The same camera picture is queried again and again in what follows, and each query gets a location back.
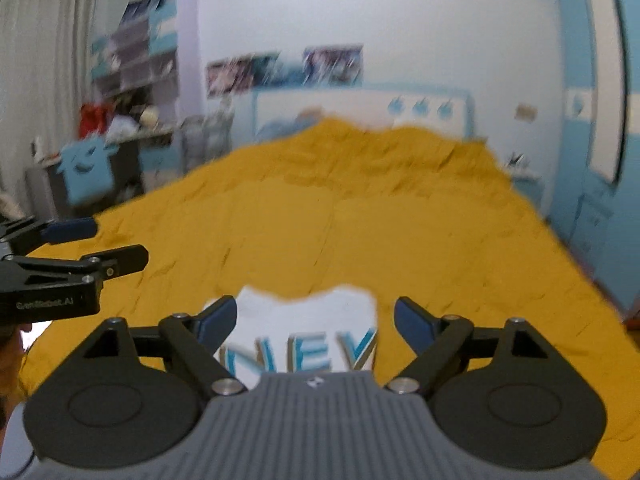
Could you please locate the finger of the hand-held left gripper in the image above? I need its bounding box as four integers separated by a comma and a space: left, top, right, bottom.
0, 244, 150, 285
0, 216, 99, 257

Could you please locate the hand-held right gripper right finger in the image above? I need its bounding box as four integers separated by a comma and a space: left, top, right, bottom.
384, 296, 552, 402

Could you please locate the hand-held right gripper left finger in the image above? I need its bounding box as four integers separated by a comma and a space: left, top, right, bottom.
82, 295, 248, 402

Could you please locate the white polo shirt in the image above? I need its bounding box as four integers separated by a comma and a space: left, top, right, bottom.
22, 320, 52, 350

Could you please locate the white shirt with blue letters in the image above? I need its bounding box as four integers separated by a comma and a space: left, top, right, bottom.
202, 284, 380, 391

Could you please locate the person's left forearm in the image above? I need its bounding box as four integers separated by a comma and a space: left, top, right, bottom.
0, 324, 30, 412

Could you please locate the blue cartoon face board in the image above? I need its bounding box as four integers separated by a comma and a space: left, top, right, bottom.
56, 136, 120, 207

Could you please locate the cluttered desk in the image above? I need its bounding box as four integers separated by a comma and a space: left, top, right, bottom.
29, 127, 183, 206

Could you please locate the yellow bed blanket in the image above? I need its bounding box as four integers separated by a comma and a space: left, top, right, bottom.
10, 116, 640, 480

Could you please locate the red bag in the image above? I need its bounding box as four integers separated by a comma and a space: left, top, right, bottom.
79, 103, 112, 139

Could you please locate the white curtain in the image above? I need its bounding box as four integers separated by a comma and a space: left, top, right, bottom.
0, 0, 110, 222

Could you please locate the blue bedside table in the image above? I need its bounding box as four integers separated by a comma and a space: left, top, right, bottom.
505, 169, 547, 212

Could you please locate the grey cube shelf unit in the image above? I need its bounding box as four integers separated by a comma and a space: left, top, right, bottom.
91, 10, 182, 128

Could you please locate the blue pillow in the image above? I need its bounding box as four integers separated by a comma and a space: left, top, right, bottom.
256, 106, 328, 142

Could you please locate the white headboard with blue trim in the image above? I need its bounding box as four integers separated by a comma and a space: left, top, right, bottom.
251, 85, 475, 142

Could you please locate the blue wardrobe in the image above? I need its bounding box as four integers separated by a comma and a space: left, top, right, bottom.
546, 0, 640, 313

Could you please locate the colourful wall poster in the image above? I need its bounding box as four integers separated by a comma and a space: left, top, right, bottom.
301, 44, 364, 87
205, 51, 282, 98

